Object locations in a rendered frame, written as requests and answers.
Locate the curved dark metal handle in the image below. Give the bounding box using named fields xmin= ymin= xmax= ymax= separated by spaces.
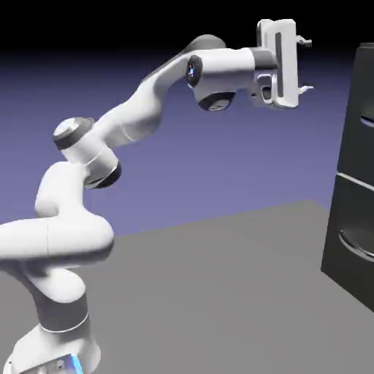
xmin=359 ymin=110 xmax=374 ymax=129
xmin=338 ymin=226 xmax=374 ymax=262

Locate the dark grey cabinet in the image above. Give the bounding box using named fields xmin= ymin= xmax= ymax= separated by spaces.
xmin=320 ymin=42 xmax=374 ymax=313

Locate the dark grey drawer front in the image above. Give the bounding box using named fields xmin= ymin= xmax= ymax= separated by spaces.
xmin=337 ymin=46 xmax=374 ymax=187
xmin=320 ymin=172 xmax=374 ymax=313

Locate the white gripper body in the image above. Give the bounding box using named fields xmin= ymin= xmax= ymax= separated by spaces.
xmin=256 ymin=18 xmax=300 ymax=110

